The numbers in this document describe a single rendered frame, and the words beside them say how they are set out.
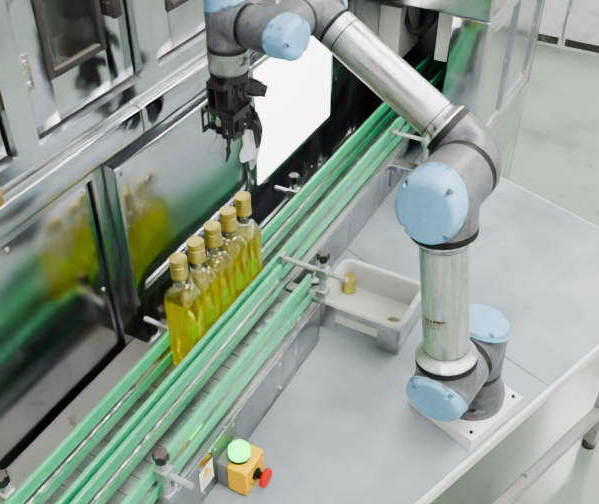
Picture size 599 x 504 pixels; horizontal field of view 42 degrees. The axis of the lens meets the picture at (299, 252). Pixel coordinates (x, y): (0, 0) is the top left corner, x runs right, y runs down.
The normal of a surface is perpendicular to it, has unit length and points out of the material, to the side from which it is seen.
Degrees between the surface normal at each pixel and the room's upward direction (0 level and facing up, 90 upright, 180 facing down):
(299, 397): 0
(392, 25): 90
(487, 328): 7
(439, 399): 97
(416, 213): 83
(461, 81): 90
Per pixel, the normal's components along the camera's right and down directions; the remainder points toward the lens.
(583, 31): -0.48, 0.56
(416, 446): 0.00, -0.77
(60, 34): 0.88, 0.30
